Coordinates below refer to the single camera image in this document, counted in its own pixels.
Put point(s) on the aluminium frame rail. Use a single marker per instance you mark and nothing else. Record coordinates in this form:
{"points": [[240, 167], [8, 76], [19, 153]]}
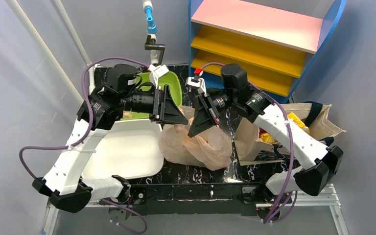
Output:
{"points": [[58, 222]]}

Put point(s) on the banana print plastic bag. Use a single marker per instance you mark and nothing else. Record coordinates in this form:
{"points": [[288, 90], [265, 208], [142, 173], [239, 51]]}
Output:
{"points": [[211, 149]]}

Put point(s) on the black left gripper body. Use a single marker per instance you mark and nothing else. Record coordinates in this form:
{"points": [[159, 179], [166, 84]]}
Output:
{"points": [[157, 104]]}

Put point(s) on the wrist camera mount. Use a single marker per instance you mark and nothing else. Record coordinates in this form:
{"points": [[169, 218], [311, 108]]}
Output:
{"points": [[196, 82], [156, 72]]}

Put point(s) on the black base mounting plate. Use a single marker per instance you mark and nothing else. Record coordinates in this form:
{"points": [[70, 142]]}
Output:
{"points": [[220, 198]]}

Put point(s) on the white pipe faucet stand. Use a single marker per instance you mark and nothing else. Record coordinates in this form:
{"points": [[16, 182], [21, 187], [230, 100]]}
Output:
{"points": [[151, 44]]}

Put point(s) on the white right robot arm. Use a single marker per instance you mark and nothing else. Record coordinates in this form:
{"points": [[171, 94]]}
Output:
{"points": [[318, 162]]}

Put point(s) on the yellow snack packet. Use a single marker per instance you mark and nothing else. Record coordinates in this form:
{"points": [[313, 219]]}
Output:
{"points": [[268, 138]]}

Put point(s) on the beige toy mushroom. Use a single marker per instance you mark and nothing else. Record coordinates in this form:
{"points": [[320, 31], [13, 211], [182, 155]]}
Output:
{"points": [[127, 115]]}

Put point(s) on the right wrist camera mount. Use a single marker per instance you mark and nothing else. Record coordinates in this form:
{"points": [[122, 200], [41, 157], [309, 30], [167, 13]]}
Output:
{"points": [[196, 82]]}

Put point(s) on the white diagonal pole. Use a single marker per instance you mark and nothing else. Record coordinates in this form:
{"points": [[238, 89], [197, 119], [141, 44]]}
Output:
{"points": [[36, 36]]}

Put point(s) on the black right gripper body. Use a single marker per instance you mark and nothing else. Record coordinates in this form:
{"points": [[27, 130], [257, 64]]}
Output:
{"points": [[209, 110]]}

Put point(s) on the colourful wooden shelf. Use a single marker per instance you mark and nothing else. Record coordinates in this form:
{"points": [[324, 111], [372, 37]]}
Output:
{"points": [[276, 47]]}

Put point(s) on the beige canvas tote bag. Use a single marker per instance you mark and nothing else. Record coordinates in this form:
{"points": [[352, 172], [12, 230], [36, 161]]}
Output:
{"points": [[252, 149]]}

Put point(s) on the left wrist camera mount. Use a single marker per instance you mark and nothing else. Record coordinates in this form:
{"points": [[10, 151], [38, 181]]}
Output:
{"points": [[156, 72]]}

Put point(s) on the white plastic basin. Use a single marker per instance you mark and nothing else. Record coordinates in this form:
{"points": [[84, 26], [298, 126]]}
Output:
{"points": [[129, 150]]}

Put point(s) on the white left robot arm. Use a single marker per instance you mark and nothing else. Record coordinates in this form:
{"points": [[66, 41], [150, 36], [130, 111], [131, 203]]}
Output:
{"points": [[122, 91]]}

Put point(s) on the green plastic basin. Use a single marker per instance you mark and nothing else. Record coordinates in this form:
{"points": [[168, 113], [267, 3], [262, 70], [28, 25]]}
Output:
{"points": [[170, 79]]}

